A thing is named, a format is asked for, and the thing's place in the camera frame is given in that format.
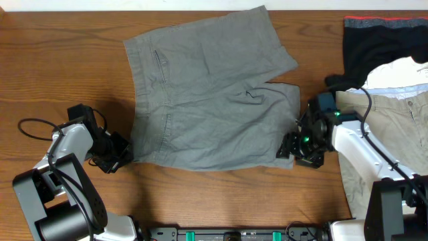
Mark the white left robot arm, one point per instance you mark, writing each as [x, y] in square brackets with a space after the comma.
[57, 197]

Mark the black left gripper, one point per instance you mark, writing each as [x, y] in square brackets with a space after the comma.
[124, 155]

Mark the beige khaki shorts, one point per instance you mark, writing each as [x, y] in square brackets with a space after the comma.
[401, 125]

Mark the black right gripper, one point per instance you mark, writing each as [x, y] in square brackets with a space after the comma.
[290, 145]

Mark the grey shorts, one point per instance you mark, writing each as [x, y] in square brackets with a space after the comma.
[206, 96]

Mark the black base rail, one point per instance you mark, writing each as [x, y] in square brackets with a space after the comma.
[296, 231]

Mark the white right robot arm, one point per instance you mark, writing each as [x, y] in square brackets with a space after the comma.
[397, 209]

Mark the white shirt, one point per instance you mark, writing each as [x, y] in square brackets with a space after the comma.
[400, 79]

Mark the black garment red waistband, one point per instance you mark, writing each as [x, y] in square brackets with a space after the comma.
[369, 42]

